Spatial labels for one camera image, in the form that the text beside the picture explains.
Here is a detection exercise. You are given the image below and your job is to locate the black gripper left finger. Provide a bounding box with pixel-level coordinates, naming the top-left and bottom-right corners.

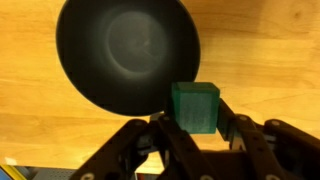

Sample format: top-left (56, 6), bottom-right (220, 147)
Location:
top-left (78, 96), bottom-right (214, 180)

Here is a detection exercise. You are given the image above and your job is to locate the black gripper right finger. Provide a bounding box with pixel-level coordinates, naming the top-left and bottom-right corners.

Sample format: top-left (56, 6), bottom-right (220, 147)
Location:
top-left (215, 98), bottom-right (320, 180)

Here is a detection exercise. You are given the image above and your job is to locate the green block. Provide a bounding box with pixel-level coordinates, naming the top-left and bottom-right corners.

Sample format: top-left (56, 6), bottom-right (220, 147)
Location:
top-left (171, 81), bottom-right (221, 135)

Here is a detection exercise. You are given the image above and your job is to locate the black bowl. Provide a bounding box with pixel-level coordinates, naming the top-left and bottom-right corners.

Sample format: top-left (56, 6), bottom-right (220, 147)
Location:
top-left (55, 0), bottom-right (202, 117)

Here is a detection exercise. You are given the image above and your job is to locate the grey perforated drawer cabinet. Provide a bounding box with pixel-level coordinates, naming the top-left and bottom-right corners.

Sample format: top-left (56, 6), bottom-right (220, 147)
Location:
top-left (24, 166), bottom-right (84, 180)

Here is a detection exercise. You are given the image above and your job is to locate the small yellow strip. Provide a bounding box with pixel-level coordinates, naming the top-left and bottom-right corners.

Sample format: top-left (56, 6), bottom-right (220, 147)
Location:
top-left (0, 164), bottom-right (28, 180)

